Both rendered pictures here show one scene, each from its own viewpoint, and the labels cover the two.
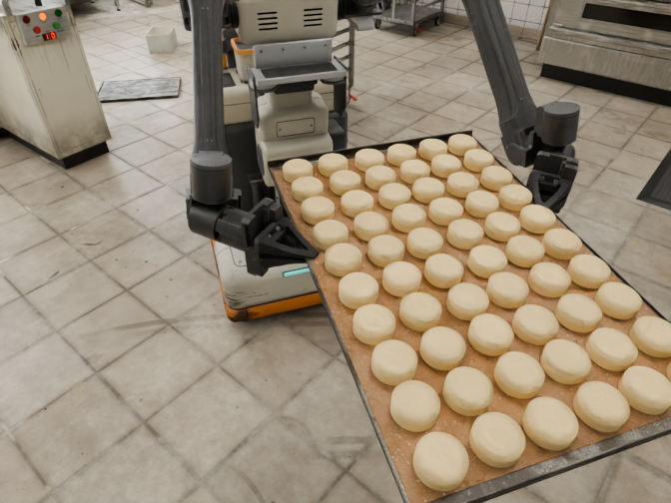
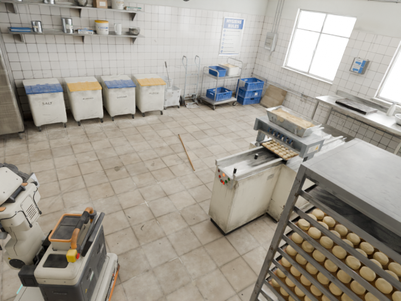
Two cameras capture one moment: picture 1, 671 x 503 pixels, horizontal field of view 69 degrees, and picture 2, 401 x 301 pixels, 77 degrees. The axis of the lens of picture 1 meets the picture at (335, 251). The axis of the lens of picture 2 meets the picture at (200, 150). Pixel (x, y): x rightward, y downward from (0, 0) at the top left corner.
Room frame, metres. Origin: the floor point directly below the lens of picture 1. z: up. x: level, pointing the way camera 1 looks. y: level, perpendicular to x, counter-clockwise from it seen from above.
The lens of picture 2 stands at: (2.83, -0.67, 2.33)
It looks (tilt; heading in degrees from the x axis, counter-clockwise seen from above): 31 degrees down; 104
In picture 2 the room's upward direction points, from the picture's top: 7 degrees clockwise
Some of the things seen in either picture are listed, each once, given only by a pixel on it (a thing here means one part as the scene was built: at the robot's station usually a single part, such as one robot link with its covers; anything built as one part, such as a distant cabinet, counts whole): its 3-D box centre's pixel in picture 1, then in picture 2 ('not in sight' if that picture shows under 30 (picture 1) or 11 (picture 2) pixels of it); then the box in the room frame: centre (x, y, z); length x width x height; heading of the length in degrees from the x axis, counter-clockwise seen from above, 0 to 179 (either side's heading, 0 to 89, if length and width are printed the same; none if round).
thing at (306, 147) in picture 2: not in sight; (284, 140); (3.13, 2.14, 1.01); 0.72 x 0.33 x 0.34; 142
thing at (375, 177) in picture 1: (380, 178); not in sight; (0.70, -0.07, 1.01); 0.05 x 0.05 x 0.02
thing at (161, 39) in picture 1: (162, 39); not in sight; (4.83, 1.63, 0.08); 0.30 x 0.22 x 0.16; 4
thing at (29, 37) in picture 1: (44, 25); (224, 177); (2.60, 1.45, 0.77); 0.24 x 0.04 x 0.14; 142
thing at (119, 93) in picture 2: not in sight; (119, 97); (-0.10, 3.69, 0.38); 0.64 x 0.54 x 0.77; 139
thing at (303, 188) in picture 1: (307, 189); not in sight; (0.67, 0.05, 1.01); 0.05 x 0.05 x 0.02
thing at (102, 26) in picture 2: not in sight; (102, 27); (-0.36, 3.69, 1.67); 0.25 x 0.24 x 0.21; 49
